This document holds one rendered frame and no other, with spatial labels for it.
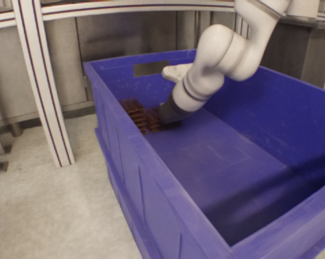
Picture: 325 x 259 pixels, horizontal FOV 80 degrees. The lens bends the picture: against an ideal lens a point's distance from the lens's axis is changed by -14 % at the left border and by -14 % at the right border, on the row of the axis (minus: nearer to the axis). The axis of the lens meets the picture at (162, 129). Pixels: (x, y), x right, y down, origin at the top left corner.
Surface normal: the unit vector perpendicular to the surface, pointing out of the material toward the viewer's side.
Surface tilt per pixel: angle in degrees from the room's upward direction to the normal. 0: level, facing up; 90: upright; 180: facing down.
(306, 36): 90
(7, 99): 90
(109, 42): 90
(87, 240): 0
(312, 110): 90
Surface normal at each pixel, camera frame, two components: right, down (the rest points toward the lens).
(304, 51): -0.88, 0.25
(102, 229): -0.02, -0.86
